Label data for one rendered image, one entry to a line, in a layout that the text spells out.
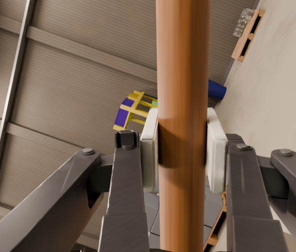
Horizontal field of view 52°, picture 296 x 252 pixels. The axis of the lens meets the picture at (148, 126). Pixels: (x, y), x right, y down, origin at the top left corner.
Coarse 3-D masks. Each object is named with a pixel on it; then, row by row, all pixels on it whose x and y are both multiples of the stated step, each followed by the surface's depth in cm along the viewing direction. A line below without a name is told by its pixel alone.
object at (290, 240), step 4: (284, 232) 207; (284, 236) 202; (288, 236) 204; (292, 236) 206; (288, 240) 199; (292, 240) 200; (288, 244) 194; (292, 244) 196; (288, 248) 189; (292, 248) 191
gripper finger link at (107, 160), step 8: (104, 160) 15; (112, 160) 15; (96, 168) 14; (104, 168) 14; (88, 176) 14; (96, 176) 14; (104, 176) 14; (88, 184) 14; (96, 184) 14; (104, 184) 14; (88, 192) 14; (96, 192) 14
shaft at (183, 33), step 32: (160, 0) 16; (192, 0) 15; (160, 32) 16; (192, 32) 16; (160, 64) 17; (192, 64) 16; (160, 96) 18; (192, 96) 17; (160, 128) 18; (192, 128) 17; (160, 160) 19; (192, 160) 18; (160, 192) 20; (192, 192) 19; (160, 224) 20; (192, 224) 19
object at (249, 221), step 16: (240, 144) 14; (240, 160) 13; (256, 160) 13; (240, 176) 12; (256, 176) 12; (240, 192) 10; (256, 192) 10; (240, 208) 9; (256, 208) 9; (240, 224) 8; (256, 224) 8; (272, 224) 8; (240, 240) 7; (256, 240) 7; (272, 240) 7
